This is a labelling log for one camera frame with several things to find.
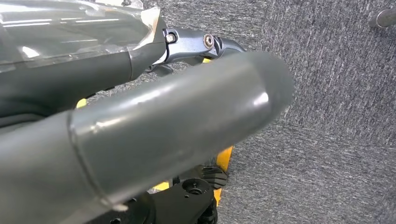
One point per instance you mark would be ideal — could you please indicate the yellow floor tape square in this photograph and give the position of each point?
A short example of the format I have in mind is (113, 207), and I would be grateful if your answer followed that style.
(224, 157)

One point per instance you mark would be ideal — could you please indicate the steel workbench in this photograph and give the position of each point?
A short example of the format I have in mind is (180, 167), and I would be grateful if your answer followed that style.
(385, 18)

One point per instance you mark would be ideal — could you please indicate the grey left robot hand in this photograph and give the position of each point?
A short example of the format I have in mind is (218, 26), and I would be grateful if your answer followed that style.
(154, 123)

